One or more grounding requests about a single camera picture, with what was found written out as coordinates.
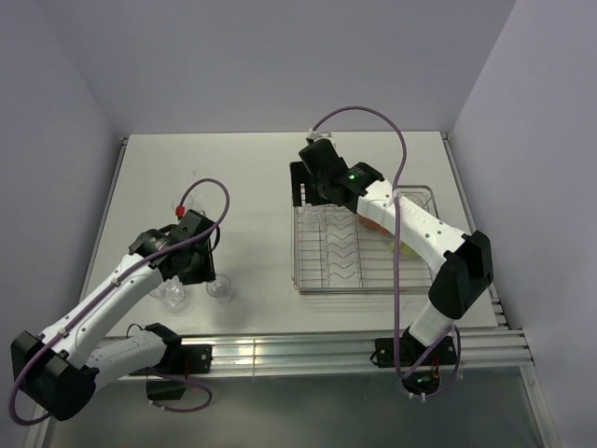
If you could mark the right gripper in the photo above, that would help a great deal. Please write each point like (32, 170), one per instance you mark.
(299, 175)

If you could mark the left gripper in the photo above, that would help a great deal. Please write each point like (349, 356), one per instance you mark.
(205, 273)

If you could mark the clear glass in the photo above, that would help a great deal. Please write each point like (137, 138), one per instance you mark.
(171, 292)
(220, 288)
(312, 214)
(190, 203)

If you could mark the orange floral mug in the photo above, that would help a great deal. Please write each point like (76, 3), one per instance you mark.
(372, 225)

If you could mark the green mug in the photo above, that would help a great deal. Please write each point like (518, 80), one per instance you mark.
(403, 249)

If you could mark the steel cup brown band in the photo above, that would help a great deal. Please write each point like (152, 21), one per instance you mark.
(415, 197)

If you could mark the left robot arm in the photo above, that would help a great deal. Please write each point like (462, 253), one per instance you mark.
(61, 367)

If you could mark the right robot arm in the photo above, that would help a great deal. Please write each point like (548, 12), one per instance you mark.
(462, 263)

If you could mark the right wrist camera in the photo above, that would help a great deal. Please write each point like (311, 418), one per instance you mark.
(320, 156)

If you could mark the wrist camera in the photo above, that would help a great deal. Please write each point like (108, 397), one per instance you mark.
(320, 156)
(190, 222)

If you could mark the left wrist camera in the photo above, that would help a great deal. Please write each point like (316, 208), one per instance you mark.
(190, 222)

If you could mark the wire dish rack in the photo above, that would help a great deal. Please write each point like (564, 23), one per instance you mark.
(339, 256)

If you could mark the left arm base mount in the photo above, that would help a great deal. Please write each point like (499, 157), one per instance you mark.
(184, 359)

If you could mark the black box under rail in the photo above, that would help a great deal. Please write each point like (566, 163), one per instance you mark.
(165, 390)

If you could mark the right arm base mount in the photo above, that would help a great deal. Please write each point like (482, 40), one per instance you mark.
(441, 353)

